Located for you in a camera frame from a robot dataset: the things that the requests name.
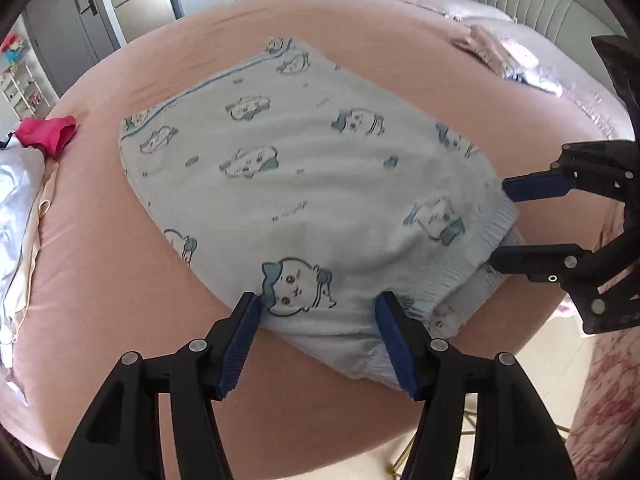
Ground cream garment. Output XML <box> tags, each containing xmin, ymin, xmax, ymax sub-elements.
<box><xmin>10</xmin><ymin>160</ymin><xmax>62</xmax><ymax>346</ymax></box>

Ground white blue-print pajama pants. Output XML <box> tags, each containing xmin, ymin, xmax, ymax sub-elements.
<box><xmin>119</xmin><ymin>37</ymin><xmax>521</xmax><ymax>393</ymax></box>

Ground bed with pink sheet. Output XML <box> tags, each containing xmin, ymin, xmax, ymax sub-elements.
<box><xmin>0</xmin><ymin>0</ymin><xmax>636</xmax><ymax>461</ymax></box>

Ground magenta garment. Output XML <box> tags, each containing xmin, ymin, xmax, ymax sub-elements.
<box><xmin>15</xmin><ymin>115</ymin><xmax>78</xmax><ymax>157</ymax></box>

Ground pink cartoon-print pajama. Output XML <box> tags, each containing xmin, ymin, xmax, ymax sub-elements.
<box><xmin>452</xmin><ymin>24</ymin><xmax>541</xmax><ymax>76</ymax></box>

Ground grey door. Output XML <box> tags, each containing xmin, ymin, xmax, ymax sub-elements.
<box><xmin>22</xmin><ymin>0</ymin><xmax>126</xmax><ymax>98</ymax></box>

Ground silver fridge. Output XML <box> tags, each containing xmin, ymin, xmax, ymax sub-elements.
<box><xmin>102</xmin><ymin>0</ymin><xmax>183</xmax><ymax>43</ymax></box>

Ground red and blue plush toy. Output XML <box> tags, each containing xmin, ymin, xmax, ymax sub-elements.
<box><xmin>0</xmin><ymin>35</ymin><xmax>28</xmax><ymax>66</ymax></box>

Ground pile of unfolded clothes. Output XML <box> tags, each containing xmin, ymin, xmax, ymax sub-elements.
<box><xmin>0</xmin><ymin>147</ymin><xmax>48</xmax><ymax>406</ymax></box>

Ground white shelf rack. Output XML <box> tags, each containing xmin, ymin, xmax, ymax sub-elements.
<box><xmin>0</xmin><ymin>52</ymin><xmax>51</xmax><ymax>116</ymax></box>

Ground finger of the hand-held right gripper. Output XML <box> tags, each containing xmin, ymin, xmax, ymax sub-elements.
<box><xmin>490</xmin><ymin>219</ymin><xmax>640</xmax><ymax>334</ymax></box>
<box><xmin>502</xmin><ymin>140</ymin><xmax>640</xmax><ymax>204</ymax></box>

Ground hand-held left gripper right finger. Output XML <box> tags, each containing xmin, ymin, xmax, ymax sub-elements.
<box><xmin>375</xmin><ymin>291</ymin><xmax>572</xmax><ymax>480</ymax></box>

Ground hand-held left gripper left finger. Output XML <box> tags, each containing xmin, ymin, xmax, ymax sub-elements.
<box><xmin>59</xmin><ymin>291</ymin><xmax>262</xmax><ymax>480</ymax></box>

